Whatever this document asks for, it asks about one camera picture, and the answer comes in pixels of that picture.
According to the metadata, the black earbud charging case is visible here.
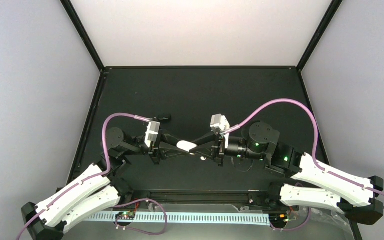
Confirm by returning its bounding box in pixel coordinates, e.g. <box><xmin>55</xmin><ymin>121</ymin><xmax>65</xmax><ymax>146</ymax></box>
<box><xmin>156</xmin><ymin>114</ymin><xmax>172</xmax><ymax>122</ymax></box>

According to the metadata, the white capsule object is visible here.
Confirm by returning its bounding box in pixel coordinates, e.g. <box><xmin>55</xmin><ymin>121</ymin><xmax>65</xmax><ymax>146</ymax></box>
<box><xmin>176</xmin><ymin>140</ymin><xmax>198</xmax><ymax>153</ymax></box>

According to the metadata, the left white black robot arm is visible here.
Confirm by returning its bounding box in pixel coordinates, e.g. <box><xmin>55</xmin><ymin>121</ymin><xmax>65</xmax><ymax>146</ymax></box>
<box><xmin>16</xmin><ymin>122</ymin><xmax>197</xmax><ymax>240</ymax></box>

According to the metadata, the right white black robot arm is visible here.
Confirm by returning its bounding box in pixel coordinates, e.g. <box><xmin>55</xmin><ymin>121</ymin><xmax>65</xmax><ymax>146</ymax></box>
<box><xmin>186</xmin><ymin>121</ymin><xmax>384</xmax><ymax>225</ymax></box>

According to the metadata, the clear plastic sheet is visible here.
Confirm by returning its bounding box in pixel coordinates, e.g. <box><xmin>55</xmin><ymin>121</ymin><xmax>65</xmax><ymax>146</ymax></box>
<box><xmin>223</xmin><ymin>207</ymin><xmax>355</xmax><ymax>240</ymax></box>

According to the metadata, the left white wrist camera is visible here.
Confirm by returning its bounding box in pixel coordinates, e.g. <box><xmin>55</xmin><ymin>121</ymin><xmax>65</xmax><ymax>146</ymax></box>
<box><xmin>144</xmin><ymin>121</ymin><xmax>161</xmax><ymax>148</ymax></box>

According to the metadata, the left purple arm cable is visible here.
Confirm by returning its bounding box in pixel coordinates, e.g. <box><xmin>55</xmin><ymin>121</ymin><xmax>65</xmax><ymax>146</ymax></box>
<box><xmin>14</xmin><ymin>112</ymin><xmax>155</xmax><ymax>240</ymax></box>

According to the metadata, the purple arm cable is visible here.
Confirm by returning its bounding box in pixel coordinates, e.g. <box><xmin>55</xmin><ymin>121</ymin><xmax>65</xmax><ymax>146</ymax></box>
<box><xmin>14</xmin><ymin>112</ymin><xmax>155</xmax><ymax>240</ymax></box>
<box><xmin>223</xmin><ymin>98</ymin><xmax>384</xmax><ymax>210</ymax></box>

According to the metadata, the black front mounting rail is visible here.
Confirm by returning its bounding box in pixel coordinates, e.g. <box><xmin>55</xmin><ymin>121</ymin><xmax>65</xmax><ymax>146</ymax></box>
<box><xmin>51</xmin><ymin>187</ymin><xmax>350</xmax><ymax>213</ymax></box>

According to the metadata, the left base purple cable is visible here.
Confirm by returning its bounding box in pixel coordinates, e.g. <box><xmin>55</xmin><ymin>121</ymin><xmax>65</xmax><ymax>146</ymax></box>
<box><xmin>114</xmin><ymin>197</ymin><xmax>170</xmax><ymax>236</ymax></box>

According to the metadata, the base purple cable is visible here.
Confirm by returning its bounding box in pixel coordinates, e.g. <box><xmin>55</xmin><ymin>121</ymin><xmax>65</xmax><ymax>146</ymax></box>
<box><xmin>114</xmin><ymin>197</ymin><xmax>170</xmax><ymax>236</ymax></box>
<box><xmin>269</xmin><ymin>182</ymin><xmax>312</xmax><ymax>232</ymax></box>

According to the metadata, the white slotted cable duct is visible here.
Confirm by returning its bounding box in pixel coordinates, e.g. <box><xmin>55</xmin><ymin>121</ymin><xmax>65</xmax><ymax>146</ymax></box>
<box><xmin>82</xmin><ymin>211</ymin><xmax>272</xmax><ymax>227</ymax></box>

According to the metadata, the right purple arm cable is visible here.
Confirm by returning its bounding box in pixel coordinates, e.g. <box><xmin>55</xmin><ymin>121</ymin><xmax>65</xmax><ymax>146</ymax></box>
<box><xmin>223</xmin><ymin>98</ymin><xmax>384</xmax><ymax>210</ymax></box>

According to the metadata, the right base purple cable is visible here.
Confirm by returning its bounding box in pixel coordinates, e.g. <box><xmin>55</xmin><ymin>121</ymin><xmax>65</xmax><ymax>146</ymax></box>
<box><xmin>269</xmin><ymin>182</ymin><xmax>312</xmax><ymax>232</ymax></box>

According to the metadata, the left black frame post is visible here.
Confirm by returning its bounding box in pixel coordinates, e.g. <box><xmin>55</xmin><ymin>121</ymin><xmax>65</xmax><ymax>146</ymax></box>
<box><xmin>60</xmin><ymin>0</ymin><xmax>105</xmax><ymax>72</ymax></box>

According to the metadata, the black frame post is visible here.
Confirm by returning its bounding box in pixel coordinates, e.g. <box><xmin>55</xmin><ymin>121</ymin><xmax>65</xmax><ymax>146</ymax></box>
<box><xmin>60</xmin><ymin>0</ymin><xmax>105</xmax><ymax>72</ymax></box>
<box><xmin>296</xmin><ymin>0</ymin><xmax>343</xmax><ymax>73</ymax></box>

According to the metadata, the right black frame post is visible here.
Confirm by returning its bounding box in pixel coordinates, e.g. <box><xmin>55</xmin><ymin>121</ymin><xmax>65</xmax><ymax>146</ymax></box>
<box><xmin>296</xmin><ymin>0</ymin><xmax>343</xmax><ymax>73</ymax></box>

